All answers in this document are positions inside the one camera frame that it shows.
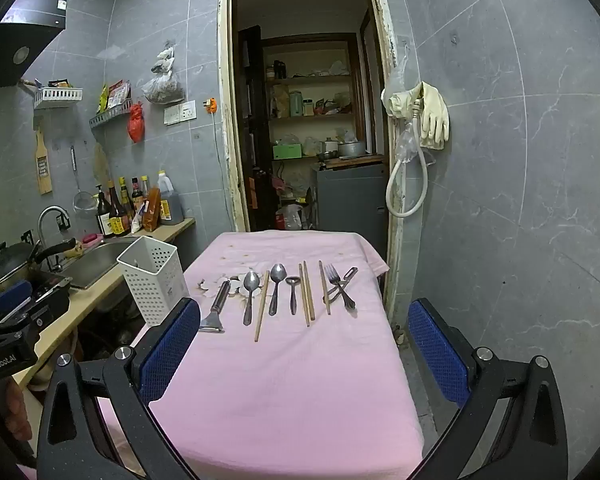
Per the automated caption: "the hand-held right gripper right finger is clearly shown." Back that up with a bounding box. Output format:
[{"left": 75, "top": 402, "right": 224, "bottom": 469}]
[{"left": 407, "top": 297, "right": 570, "bottom": 480}]

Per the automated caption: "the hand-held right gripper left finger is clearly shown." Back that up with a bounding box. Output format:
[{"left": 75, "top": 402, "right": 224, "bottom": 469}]
[{"left": 36, "top": 297, "right": 202, "bottom": 480}]

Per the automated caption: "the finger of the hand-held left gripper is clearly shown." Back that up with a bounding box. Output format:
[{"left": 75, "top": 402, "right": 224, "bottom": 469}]
[
  {"left": 0, "top": 281, "right": 35, "bottom": 328},
  {"left": 10, "top": 280, "right": 73, "bottom": 336}
]

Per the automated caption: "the white perforated utensil basket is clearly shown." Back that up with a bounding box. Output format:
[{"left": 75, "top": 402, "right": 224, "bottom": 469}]
[{"left": 116, "top": 236, "right": 190, "bottom": 328}]

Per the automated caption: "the steel handle peeler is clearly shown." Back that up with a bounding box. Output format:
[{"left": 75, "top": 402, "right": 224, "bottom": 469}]
[{"left": 198, "top": 280, "right": 231, "bottom": 333}]

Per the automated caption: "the wooden chopstick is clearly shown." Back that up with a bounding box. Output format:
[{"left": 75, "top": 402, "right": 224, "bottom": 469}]
[
  {"left": 318, "top": 260, "right": 332, "bottom": 316},
  {"left": 298, "top": 263, "right": 311, "bottom": 327},
  {"left": 302, "top": 260, "right": 316, "bottom": 322},
  {"left": 254, "top": 270, "right": 270, "bottom": 343}
]

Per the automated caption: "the steel spoon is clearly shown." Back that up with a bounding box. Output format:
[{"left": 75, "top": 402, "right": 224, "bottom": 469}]
[
  {"left": 268, "top": 263, "right": 287, "bottom": 317},
  {"left": 242, "top": 271, "right": 262, "bottom": 326}
]

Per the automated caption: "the slim steel peeler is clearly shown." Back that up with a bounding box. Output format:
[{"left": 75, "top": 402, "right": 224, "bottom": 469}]
[{"left": 322, "top": 267, "right": 359, "bottom": 306}]

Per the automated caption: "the steel fork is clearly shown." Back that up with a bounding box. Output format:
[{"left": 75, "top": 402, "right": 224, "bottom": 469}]
[{"left": 325, "top": 263, "right": 357, "bottom": 311}]

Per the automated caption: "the small steel scoop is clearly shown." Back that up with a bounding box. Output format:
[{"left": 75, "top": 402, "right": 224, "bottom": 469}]
[{"left": 285, "top": 276, "right": 302, "bottom": 316}]

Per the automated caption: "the person's left hand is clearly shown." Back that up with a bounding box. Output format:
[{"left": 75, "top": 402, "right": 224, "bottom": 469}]
[{"left": 0, "top": 375, "right": 33, "bottom": 443}]

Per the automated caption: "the black wok with lid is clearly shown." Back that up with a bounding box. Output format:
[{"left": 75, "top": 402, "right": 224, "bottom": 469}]
[{"left": 0, "top": 237, "right": 78, "bottom": 296}]

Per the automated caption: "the beige kitchen counter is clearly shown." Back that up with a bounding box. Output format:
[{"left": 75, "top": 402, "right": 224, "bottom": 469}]
[{"left": 10, "top": 217, "right": 196, "bottom": 391}]

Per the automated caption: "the steel sink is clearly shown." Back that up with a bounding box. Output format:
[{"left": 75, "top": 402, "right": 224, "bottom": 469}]
[{"left": 55, "top": 237, "right": 141, "bottom": 291}]

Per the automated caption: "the chrome faucet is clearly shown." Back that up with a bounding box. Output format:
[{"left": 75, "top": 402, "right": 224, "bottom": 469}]
[{"left": 36, "top": 205, "right": 72, "bottom": 271}]

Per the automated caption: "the dark pump bottle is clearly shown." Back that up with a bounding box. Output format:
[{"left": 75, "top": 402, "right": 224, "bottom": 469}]
[{"left": 95, "top": 185, "right": 113, "bottom": 238}]

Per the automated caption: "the dark sauce bottle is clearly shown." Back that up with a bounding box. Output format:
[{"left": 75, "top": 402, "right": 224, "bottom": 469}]
[{"left": 107, "top": 180, "right": 129, "bottom": 237}]

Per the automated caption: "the steel strainer ladle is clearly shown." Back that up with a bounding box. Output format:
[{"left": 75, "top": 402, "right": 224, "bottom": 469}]
[{"left": 70, "top": 145, "right": 98, "bottom": 216}]

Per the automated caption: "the pink flowered tablecloth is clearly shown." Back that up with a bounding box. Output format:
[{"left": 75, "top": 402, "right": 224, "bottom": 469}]
[{"left": 97, "top": 230, "right": 426, "bottom": 480}]

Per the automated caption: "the wooden cutting paddle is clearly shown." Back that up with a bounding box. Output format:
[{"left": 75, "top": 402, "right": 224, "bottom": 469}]
[{"left": 33, "top": 125, "right": 53, "bottom": 196}]

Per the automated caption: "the yellow cap sauce bottle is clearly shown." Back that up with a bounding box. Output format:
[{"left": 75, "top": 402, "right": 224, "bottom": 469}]
[{"left": 117, "top": 176, "right": 136, "bottom": 233}]

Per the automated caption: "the orange seasoning packet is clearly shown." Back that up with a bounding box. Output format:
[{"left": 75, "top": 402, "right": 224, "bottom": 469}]
[{"left": 142, "top": 187, "right": 162, "bottom": 232}]

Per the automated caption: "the beige hanging bag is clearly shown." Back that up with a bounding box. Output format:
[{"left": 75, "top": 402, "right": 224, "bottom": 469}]
[{"left": 92, "top": 142, "right": 111, "bottom": 186}]

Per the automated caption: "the grey cabinet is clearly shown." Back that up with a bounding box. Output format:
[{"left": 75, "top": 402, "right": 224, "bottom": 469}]
[{"left": 310, "top": 160, "right": 391, "bottom": 256}]

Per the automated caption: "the white and red bag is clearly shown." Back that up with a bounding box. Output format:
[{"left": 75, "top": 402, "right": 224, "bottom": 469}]
[{"left": 275, "top": 205, "right": 303, "bottom": 231}]

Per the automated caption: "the red plastic bag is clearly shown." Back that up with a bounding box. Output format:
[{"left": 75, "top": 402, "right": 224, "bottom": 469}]
[{"left": 127, "top": 101, "right": 146, "bottom": 143}]

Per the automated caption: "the wooden board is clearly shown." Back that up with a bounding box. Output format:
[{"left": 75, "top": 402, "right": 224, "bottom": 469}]
[{"left": 325, "top": 155, "right": 385, "bottom": 170}]

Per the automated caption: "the clear hanging plastic bag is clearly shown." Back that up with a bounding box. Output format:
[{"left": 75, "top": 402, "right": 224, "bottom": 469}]
[{"left": 392, "top": 37, "right": 423, "bottom": 166}]

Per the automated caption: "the red seasoning packet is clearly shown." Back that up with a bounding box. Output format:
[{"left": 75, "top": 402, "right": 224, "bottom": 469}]
[{"left": 106, "top": 80, "right": 132, "bottom": 110}]

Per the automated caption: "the cream rubber glove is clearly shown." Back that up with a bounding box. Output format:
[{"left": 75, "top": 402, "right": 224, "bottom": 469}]
[
  {"left": 382, "top": 85, "right": 423, "bottom": 121},
  {"left": 420, "top": 82, "right": 451, "bottom": 151}
]

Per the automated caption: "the clear bag of dried goods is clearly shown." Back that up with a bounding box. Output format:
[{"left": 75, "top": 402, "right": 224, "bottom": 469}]
[{"left": 141, "top": 67, "right": 186, "bottom": 106}]

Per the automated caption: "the dark wooden door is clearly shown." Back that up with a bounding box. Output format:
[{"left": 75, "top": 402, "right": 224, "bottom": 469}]
[{"left": 232, "top": 25, "right": 276, "bottom": 233}]

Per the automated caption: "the black range hood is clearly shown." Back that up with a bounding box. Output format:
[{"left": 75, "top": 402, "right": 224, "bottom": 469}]
[{"left": 0, "top": 0, "right": 68, "bottom": 91}]

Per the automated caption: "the small white plastic bag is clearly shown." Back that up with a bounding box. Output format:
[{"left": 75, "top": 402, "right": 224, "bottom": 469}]
[{"left": 152, "top": 47, "right": 176, "bottom": 73}]

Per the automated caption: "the wooden shelf unit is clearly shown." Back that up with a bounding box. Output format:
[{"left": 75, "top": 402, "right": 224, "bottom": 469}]
[{"left": 262, "top": 35, "right": 366, "bottom": 161}]

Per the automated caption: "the white hose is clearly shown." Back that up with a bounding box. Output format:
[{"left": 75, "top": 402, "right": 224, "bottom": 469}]
[{"left": 385, "top": 97, "right": 429, "bottom": 218}]

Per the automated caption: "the metal wall shelf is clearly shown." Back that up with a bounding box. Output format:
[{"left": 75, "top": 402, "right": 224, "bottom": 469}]
[{"left": 89, "top": 99, "right": 133, "bottom": 130}]

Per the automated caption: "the white wall rack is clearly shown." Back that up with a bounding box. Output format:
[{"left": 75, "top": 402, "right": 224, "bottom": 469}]
[{"left": 32, "top": 87, "right": 83, "bottom": 110}]

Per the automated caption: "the white wall socket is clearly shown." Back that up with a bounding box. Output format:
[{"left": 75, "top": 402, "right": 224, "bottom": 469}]
[{"left": 163, "top": 101, "right": 197, "bottom": 126}]

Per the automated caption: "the white door frame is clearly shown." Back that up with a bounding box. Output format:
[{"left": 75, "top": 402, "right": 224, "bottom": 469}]
[{"left": 217, "top": 0, "right": 406, "bottom": 331}]

